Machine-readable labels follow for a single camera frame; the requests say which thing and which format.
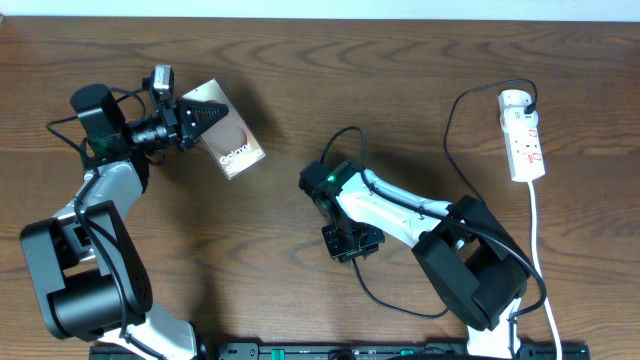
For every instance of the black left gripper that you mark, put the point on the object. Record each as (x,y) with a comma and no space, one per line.
(174,126)

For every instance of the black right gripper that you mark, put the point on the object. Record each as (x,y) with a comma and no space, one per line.
(341,254)

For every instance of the bronze Galaxy smartphone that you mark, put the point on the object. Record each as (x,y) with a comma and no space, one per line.
(230,141)

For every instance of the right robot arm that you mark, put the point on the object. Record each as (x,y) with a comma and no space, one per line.
(473,264)

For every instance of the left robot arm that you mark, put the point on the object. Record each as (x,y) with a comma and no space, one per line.
(88,277)

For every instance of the white charger adapter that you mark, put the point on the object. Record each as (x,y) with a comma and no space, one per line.
(513,98)

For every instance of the white power strip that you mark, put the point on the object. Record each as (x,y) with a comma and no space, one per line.
(524,153)

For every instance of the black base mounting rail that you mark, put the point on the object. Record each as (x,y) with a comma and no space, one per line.
(253,351)

